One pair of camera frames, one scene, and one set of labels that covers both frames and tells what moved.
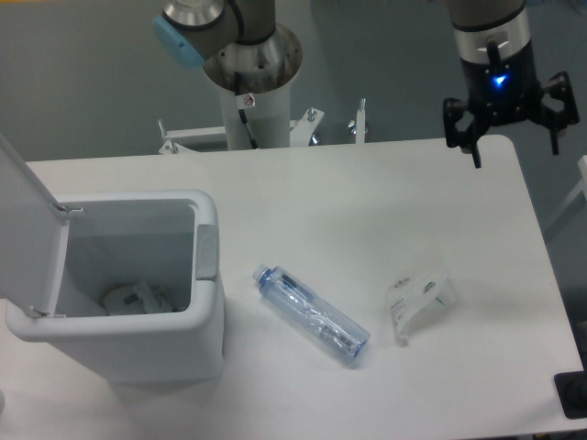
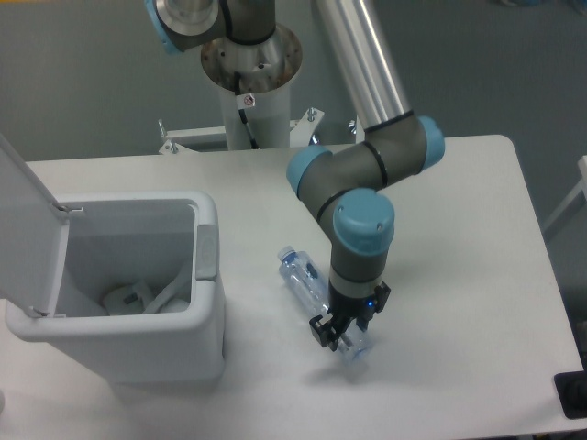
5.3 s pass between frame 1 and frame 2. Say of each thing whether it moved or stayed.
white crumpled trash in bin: stayed
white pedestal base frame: stayed
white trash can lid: stayed
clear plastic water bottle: moved
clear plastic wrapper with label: moved
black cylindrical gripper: moved
